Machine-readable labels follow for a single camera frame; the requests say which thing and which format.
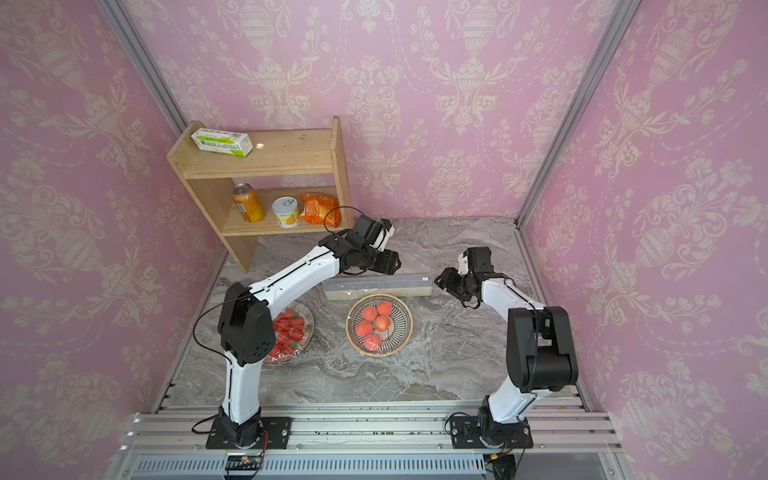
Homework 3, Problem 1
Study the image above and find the beige plastic wrap dispenser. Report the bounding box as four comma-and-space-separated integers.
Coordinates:
323, 274, 434, 301

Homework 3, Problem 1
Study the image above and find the patterned plate with peaches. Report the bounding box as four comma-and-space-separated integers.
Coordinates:
346, 294, 414, 357

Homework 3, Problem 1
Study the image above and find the striped plate of strawberries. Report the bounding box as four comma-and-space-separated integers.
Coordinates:
263, 299, 316, 365

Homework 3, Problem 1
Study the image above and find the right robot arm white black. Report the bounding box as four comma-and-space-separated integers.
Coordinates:
435, 247, 579, 449

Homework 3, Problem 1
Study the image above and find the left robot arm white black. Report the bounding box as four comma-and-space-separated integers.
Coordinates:
214, 215, 401, 448

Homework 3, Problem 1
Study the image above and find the peach fruit pile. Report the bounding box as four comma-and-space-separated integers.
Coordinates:
354, 300, 393, 352

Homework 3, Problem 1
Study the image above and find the orange snack bag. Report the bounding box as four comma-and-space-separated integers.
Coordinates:
299, 193, 341, 228

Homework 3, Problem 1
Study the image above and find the white yellow cup container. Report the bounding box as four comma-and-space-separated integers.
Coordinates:
272, 196, 300, 229

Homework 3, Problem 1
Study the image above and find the red strawberries pile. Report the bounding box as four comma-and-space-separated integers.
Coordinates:
269, 308, 309, 362

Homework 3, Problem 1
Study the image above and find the wooden two-tier shelf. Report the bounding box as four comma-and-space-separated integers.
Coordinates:
167, 116, 352, 272

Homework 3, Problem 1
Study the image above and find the orange drink can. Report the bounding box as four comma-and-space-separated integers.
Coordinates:
232, 183, 265, 223

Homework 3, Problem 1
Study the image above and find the white green carton box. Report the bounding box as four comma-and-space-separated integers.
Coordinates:
191, 128, 253, 158

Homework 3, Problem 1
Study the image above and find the small electronics board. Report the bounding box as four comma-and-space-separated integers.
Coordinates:
224, 455, 264, 475

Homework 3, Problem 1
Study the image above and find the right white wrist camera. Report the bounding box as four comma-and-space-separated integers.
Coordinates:
457, 250, 469, 276

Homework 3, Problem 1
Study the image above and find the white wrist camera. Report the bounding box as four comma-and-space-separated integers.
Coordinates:
457, 250, 469, 276
372, 219, 395, 252

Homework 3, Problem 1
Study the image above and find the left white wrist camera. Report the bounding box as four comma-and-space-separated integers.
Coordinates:
372, 219, 395, 252

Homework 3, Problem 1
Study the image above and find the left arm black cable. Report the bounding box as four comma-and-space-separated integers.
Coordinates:
191, 296, 253, 364

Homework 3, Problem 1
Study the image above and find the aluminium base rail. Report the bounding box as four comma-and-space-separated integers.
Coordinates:
108, 395, 629, 479

